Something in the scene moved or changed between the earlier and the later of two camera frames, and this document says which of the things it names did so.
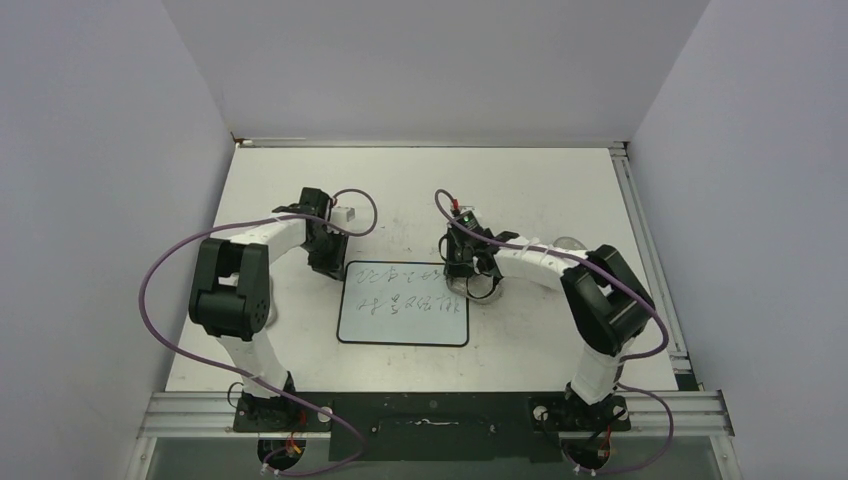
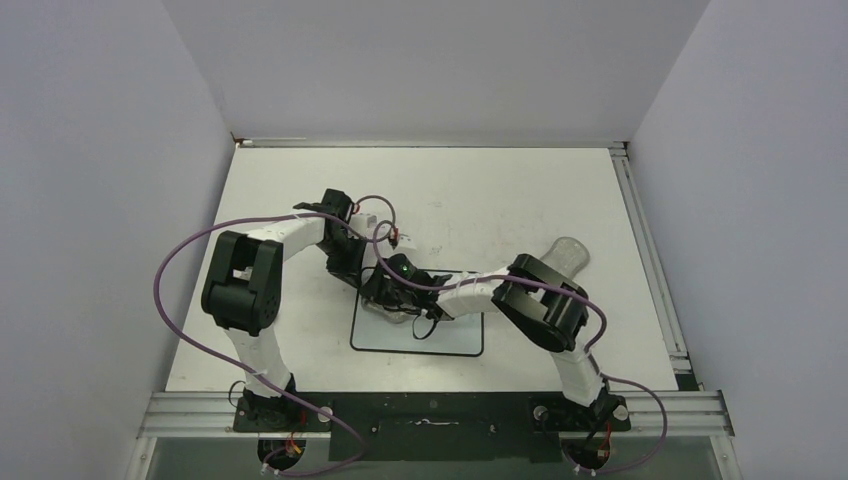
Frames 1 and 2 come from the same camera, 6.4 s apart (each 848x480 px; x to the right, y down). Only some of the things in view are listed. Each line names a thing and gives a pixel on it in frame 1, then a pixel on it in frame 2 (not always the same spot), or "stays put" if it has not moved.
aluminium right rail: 651,259 stays put
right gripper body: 457,257 → 386,293
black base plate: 432,426 stays put
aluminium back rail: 428,143 stays put
